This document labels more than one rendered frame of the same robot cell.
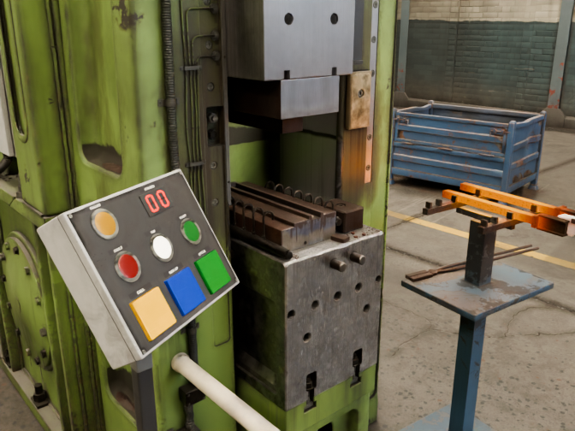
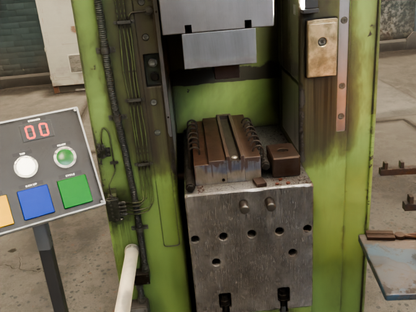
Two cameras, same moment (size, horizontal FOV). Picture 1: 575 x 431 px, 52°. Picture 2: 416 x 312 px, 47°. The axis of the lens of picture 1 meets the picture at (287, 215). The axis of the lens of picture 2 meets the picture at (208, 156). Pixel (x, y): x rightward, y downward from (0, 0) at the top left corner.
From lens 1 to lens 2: 0.95 m
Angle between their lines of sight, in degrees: 37
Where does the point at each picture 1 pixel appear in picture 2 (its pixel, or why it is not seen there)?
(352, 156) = (317, 104)
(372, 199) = (350, 148)
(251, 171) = (257, 105)
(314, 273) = (220, 208)
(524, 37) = not seen: outside the picture
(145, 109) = (86, 55)
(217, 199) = (160, 130)
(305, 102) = (213, 53)
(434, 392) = not seen: outside the picture
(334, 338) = (251, 270)
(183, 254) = (47, 174)
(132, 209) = (7, 135)
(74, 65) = not seen: hidden behind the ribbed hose
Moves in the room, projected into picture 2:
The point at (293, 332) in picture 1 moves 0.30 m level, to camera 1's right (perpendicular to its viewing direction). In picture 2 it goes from (200, 254) to (286, 286)
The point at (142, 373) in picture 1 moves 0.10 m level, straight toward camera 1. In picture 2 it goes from (41, 251) to (18, 272)
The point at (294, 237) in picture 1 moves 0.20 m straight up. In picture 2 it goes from (210, 173) to (205, 109)
